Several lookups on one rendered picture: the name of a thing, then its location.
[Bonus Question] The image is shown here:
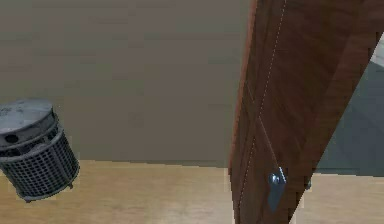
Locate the grey mesh trash can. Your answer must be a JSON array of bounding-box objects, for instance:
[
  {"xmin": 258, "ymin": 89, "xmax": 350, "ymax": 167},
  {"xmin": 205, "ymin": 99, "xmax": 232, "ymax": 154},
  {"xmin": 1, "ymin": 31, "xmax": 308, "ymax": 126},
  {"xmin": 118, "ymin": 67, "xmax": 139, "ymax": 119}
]
[{"xmin": 0, "ymin": 98, "xmax": 81, "ymax": 204}]

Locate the brown wooden room door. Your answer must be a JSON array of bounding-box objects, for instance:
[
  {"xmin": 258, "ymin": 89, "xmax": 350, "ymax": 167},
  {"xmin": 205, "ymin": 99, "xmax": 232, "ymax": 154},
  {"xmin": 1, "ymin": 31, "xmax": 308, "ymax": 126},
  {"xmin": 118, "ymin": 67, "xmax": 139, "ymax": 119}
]
[{"xmin": 227, "ymin": 0, "xmax": 384, "ymax": 224}]

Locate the silver door handle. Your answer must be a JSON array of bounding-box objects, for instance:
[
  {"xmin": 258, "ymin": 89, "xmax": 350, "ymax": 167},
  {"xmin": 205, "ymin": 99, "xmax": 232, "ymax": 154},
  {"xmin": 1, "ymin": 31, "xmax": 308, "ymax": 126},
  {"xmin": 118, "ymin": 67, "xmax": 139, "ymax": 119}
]
[{"xmin": 267, "ymin": 166, "xmax": 288, "ymax": 214}]

